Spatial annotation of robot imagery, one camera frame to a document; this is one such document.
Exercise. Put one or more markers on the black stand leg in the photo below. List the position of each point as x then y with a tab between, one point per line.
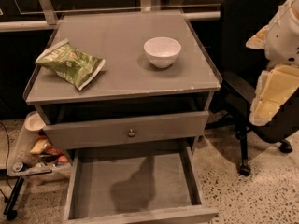
9	210

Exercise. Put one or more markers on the clear plastic snack bin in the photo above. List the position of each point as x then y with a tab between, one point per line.
45	162

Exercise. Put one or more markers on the grey drawer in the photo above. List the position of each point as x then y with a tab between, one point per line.
138	184
108	132

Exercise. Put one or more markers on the black office chair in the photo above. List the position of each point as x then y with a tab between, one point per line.
240	67

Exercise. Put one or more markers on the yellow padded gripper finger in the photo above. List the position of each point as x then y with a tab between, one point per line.
273	90

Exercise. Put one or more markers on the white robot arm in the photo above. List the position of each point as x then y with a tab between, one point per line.
280	37

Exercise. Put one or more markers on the metal railing bar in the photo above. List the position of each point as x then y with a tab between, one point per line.
30	15

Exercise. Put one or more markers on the white ceramic bowl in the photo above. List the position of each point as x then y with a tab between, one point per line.
162	51

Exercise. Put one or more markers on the soda can in bin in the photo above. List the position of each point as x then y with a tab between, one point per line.
20	167

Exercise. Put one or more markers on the grey top drawer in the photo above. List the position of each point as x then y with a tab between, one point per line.
108	132

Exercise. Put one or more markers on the green chip bag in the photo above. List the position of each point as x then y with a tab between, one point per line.
71	64

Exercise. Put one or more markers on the white bowl in bin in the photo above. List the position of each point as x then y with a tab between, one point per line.
34	122

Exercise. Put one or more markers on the grey wooden drawer cabinet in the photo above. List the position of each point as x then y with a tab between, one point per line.
128	86

